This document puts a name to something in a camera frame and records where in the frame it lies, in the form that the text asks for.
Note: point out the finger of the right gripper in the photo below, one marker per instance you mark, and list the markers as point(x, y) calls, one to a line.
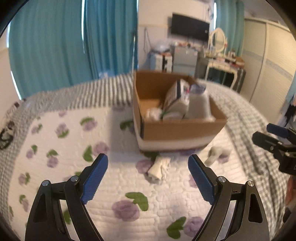
point(279, 131)
point(270, 144)

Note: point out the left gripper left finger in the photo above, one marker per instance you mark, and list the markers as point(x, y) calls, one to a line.
point(46, 220)

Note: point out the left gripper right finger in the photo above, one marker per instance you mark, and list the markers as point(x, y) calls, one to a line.
point(248, 221)

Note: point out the white dotted sock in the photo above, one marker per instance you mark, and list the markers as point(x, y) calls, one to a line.
point(159, 170)

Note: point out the white green plush sock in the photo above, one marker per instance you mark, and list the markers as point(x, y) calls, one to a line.
point(171, 115)

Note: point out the small white sock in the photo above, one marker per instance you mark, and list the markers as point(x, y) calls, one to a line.
point(154, 114)

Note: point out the person's right hand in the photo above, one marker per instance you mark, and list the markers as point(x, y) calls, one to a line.
point(290, 194)

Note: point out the hanging clothes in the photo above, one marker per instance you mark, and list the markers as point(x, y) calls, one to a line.
point(287, 112)

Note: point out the white sock blue trim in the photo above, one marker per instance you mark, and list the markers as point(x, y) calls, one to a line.
point(199, 104)

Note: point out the white dressing table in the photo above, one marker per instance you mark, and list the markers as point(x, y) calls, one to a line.
point(204, 65)

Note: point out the cream louvered wardrobe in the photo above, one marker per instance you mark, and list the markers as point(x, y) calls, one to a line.
point(269, 56)

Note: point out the white floral quilted mat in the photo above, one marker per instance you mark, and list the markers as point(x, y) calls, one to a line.
point(128, 205)

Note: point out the black white hair accessory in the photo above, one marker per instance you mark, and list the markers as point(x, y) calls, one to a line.
point(7, 135)

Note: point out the brown cardboard box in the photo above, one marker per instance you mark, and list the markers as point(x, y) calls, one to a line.
point(149, 91)

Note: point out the white oval vanity mirror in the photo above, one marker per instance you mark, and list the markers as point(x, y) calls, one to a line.
point(217, 41)

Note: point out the grey mini fridge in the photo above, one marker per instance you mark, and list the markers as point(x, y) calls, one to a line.
point(184, 60)

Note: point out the right teal curtain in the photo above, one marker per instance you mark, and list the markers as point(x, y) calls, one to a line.
point(230, 18)

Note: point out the white suitcase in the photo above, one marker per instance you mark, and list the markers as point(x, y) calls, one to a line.
point(161, 62)

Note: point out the grey checkered bed cover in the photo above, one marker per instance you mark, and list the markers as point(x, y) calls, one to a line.
point(246, 161)

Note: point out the clear plastic bag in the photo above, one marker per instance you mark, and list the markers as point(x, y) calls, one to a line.
point(162, 46)

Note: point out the large teal curtain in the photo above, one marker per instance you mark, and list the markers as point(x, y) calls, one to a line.
point(46, 49)

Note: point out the middle teal curtain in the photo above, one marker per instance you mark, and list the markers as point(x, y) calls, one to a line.
point(110, 37)

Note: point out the black wall television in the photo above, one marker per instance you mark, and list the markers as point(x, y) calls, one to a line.
point(189, 27)

